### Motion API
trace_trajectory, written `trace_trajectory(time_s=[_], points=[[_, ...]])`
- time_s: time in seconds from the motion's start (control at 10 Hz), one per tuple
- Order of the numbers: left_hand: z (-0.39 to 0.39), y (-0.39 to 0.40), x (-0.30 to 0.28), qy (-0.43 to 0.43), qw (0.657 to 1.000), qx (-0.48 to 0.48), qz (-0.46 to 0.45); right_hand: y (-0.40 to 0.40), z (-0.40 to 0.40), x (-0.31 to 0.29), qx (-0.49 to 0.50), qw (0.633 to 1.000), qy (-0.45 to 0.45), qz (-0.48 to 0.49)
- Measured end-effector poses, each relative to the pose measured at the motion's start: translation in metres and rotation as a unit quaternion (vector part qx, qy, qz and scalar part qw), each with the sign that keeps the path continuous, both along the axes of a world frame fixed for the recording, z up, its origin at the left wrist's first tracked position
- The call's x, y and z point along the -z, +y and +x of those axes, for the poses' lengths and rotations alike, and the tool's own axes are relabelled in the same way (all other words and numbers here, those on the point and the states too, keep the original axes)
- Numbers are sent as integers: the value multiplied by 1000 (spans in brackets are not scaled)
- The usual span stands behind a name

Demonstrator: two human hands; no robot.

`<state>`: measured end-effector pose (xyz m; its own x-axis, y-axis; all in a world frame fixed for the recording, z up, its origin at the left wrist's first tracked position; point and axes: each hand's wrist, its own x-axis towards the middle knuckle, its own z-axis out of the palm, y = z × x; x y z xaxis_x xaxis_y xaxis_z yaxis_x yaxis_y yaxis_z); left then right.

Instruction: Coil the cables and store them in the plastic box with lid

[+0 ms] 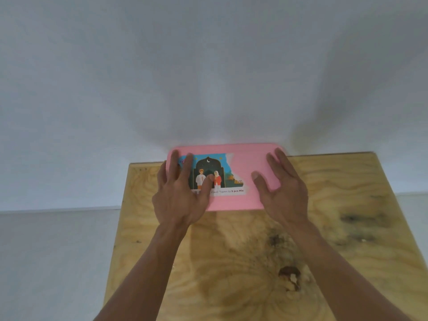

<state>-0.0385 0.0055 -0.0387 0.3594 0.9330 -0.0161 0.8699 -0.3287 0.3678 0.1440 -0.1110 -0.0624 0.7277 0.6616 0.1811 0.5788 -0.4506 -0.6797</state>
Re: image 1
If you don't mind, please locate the pink picture lid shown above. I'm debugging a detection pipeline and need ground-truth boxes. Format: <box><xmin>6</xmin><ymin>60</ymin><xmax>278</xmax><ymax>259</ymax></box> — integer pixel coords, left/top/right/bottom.
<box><xmin>165</xmin><ymin>143</ymin><xmax>289</xmax><ymax>212</ymax></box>

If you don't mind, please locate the person's left forearm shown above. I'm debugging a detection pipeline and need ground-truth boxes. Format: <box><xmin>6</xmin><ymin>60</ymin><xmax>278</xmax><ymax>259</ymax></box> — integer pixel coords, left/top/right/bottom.
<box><xmin>93</xmin><ymin>222</ymin><xmax>190</xmax><ymax>321</ymax></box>

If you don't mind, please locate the person's right hand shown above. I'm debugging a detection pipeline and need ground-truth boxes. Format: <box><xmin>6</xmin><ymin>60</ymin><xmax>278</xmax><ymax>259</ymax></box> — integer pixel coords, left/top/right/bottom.
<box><xmin>251</xmin><ymin>147</ymin><xmax>310</xmax><ymax>230</ymax></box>

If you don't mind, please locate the person's left hand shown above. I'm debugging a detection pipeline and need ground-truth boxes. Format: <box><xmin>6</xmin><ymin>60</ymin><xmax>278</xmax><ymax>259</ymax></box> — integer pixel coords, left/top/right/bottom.
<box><xmin>152</xmin><ymin>149</ymin><xmax>216</xmax><ymax>228</ymax></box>

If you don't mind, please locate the person's right forearm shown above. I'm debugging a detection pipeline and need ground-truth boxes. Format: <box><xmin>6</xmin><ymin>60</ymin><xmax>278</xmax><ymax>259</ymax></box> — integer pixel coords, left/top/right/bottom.
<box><xmin>284</xmin><ymin>218</ymin><xmax>412</xmax><ymax>321</ymax></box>

